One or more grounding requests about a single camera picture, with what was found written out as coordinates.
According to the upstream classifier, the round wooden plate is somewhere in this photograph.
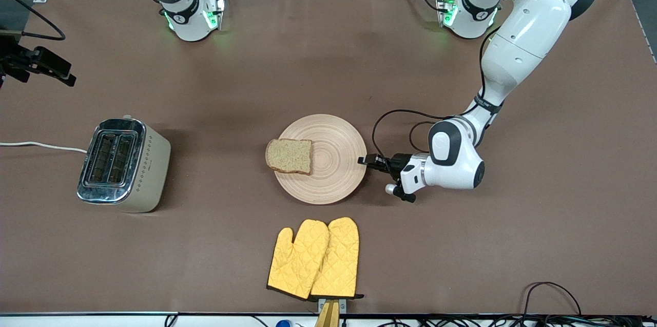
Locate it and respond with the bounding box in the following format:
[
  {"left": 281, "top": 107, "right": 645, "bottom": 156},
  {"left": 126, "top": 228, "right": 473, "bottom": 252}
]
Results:
[{"left": 273, "top": 114, "right": 368, "bottom": 205}]

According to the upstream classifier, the brown toast slice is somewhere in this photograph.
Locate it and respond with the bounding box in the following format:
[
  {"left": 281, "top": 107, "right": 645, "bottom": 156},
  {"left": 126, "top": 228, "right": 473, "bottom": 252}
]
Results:
[{"left": 265, "top": 138, "right": 313, "bottom": 175}]

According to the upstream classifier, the yellow quilted oven mitt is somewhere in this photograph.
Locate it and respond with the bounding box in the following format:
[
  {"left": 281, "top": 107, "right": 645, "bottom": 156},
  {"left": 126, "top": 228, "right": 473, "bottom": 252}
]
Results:
[
  {"left": 267, "top": 220, "right": 330, "bottom": 300},
  {"left": 310, "top": 217, "right": 365, "bottom": 301}
]

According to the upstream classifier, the brown table cover mat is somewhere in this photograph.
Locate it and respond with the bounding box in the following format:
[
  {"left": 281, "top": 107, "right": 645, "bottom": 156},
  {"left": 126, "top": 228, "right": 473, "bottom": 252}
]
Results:
[{"left": 0, "top": 0, "right": 657, "bottom": 316}]

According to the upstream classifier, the chrome two-slot toaster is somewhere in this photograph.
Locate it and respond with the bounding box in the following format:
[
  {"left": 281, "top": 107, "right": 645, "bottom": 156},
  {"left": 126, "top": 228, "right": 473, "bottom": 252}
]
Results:
[{"left": 77, "top": 115, "right": 172, "bottom": 214}]

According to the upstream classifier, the white toaster power cable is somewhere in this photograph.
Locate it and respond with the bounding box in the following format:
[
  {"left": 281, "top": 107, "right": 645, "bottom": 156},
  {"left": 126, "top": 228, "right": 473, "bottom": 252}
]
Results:
[{"left": 0, "top": 141, "right": 89, "bottom": 154}]

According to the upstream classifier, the small metal bracket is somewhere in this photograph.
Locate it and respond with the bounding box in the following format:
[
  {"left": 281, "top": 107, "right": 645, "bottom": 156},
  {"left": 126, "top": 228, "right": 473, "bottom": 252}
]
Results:
[{"left": 317, "top": 297, "right": 347, "bottom": 314}]

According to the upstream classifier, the black cable bundle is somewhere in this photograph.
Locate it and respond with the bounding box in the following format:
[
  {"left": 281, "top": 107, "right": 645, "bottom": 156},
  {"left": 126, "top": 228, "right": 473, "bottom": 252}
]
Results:
[{"left": 339, "top": 315, "right": 657, "bottom": 327}]

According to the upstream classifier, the black looped cable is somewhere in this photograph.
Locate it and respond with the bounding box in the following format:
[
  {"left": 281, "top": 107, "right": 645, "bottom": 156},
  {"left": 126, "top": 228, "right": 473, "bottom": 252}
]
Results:
[{"left": 523, "top": 281, "right": 582, "bottom": 317}]

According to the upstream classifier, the white table edge rail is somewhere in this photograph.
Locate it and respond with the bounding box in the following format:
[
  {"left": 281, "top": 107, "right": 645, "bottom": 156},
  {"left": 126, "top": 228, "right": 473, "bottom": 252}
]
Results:
[{"left": 0, "top": 313, "right": 657, "bottom": 327}]

